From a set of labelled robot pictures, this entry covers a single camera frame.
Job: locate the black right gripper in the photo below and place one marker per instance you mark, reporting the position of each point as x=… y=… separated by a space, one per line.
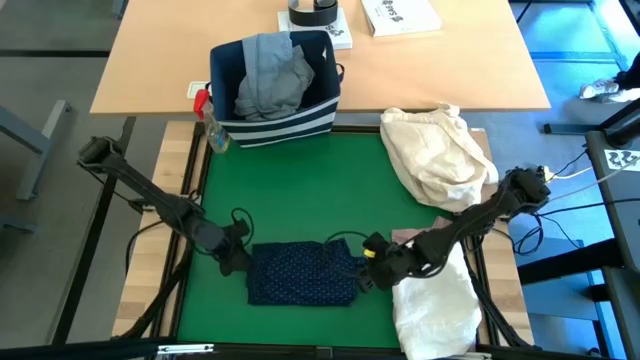
x=390 y=260

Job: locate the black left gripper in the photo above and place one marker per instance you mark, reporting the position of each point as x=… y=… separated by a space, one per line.
x=232 y=242

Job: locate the pink button shirt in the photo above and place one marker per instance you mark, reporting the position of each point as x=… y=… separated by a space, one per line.
x=405 y=234

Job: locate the navy dotted shirt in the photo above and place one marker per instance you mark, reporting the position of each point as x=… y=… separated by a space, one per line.
x=300 y=272

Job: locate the white button shirt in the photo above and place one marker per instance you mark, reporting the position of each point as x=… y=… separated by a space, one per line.
x=435 y=310

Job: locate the navy white striped laundry basket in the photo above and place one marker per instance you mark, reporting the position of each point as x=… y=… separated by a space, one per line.
x=280 y=130

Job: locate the grey garment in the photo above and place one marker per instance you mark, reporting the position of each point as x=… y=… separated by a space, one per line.
x=272 y=80

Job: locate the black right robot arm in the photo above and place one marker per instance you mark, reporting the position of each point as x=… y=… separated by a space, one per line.
x=490 y=210

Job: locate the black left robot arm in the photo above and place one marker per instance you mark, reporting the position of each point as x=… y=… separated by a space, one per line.
x=150 y=192

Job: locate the green table mat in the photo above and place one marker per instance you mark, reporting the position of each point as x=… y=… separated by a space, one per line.
x=310 y=190

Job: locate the clear plastic bottle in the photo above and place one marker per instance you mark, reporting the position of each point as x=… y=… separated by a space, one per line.
x=218 y=137

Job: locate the cream shirt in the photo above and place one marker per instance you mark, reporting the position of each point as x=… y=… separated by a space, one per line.
x=435 y=155

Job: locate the small white card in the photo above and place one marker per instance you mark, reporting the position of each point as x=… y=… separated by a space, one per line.
x=196 y=90

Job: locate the yellow plug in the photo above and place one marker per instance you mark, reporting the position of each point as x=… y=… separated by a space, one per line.
x=549 y=174

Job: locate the light wooden desk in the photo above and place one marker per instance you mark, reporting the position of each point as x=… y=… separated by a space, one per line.
x=425 y=75

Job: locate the white paper under tape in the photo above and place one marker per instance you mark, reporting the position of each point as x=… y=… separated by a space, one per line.
x=340 y=36

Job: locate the black curved headband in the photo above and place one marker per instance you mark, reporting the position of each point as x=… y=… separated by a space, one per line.
x=312 y=17

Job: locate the grey side table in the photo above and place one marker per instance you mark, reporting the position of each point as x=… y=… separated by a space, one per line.
x=620 y=225

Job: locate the white book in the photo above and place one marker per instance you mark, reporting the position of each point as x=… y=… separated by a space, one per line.
x=400 y=17

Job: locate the black white marker sticker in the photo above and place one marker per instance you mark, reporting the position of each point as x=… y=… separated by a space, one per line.
x=622 y=160

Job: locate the black desk leg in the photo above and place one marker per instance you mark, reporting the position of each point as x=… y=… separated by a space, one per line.
x=620 y=130

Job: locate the person's white shoe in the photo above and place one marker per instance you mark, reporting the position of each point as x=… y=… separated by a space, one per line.
x=627 y=95
x=597 y=89

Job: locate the person's leg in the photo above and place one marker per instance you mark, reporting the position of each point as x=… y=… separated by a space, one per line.
x=631 y=77

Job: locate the black metal table frame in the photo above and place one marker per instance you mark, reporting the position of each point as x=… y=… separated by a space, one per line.
x=100 y=351

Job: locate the grey metal bench frame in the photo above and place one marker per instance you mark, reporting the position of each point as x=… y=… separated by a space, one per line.
x=35 y=140

